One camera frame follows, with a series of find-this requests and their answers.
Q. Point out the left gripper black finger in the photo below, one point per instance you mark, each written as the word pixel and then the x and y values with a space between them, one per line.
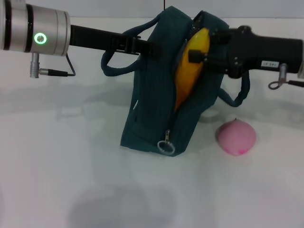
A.
pixel 149 47

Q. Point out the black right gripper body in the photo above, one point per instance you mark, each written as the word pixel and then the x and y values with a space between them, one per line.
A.
pixel 261 52

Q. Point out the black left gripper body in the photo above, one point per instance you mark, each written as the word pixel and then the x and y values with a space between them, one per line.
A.
pixel 95 38

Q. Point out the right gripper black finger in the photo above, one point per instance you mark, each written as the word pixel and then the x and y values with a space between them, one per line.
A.
pixel 223 36
pixel 196 56

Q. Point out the yellow banana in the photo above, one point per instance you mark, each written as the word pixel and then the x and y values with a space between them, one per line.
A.
pixel 190 78

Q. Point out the dark teal fabric bag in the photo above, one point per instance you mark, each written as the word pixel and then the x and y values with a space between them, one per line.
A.
pixel 154 95

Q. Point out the pink peach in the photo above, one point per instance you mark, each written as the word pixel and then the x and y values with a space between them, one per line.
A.
pixel 237 139

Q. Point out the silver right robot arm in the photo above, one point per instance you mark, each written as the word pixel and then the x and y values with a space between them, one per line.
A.
pixel 301 72

